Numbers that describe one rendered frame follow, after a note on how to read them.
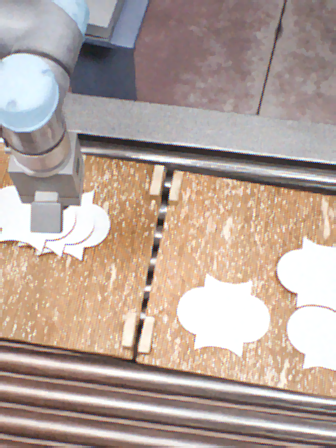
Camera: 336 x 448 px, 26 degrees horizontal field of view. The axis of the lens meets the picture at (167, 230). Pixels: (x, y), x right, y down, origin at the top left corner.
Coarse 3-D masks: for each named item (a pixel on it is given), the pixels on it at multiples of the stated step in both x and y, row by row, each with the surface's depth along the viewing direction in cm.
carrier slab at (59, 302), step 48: (0, 144) 134; (96, 192) 130; (144, 192) 130; (144, 240) 127; (0, 288) 124; (48, 288) 124; (96, 288) 124; (144, 288) 124; (0, 336) 121; (48, 336) 121; (96, 336) 121
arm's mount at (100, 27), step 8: (88, 0) 148; (96, 0) 148; (104, 0) 148; (112, 0) 148; (120, 0) 150; (96, 8) 147; (104, 8) 147; (112, 8) 147; (120, 8) 152; (96, 16) 146; (104, 16) 146; (112, 16) 147; (88, 24) 146; (96, 24) 145; (104, 24) 145; (112, 24) 149; (88, 32) 148; (96, 32) 147; (104, 32) 147; (112, 32) 150; (104, 40) 149
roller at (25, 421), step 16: (0, 416) 117; (16, 416) 117; (32, 416) 118; (48, 416) 118; (64, 416) 118; (0, 432) 118; (16, 432) 117; (32, 432) 117; (48, 432) 117; (64, 432) 117; (80, 432) 117; (96, 432) 117; (112, 432) 117; (128, 432) 117; (144, 432) 117; (160, 432) 117; (176, 432) 118
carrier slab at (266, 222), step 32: (192, 192) 130; (224, 192) 130; (256, 192) 130; (288, 192) 130; (192, 224) 128; (224, 224) 128; (256, 224) 128; (288, 224) 128; (320, 224) 128; (160, 256) 126; (192, 256) 126; (224, 256) 126; (256, 256) 126; (160, 288) 124; (192, 288) 124; (256, 288) 124; (160, 320) 122; (288, 320) 122; (160, 352) 120; (192, 352) 120; (224, 352) 120; (256, 352) 120; (288, 352) 120; (256, 384) 118; (288, 384) 118; (320, 384) 118
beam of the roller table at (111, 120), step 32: (96, 96) 140; (0, 128) 139; (96, 128) 137; (128, 128) 137; (160, 128) 137; (192, 128) 137; (224, 128) 137; (256, 128) 137; (288, 128) 137; (320, 128) 137; (256, 160) 138; (288, 160) 136; (320, 160) 135
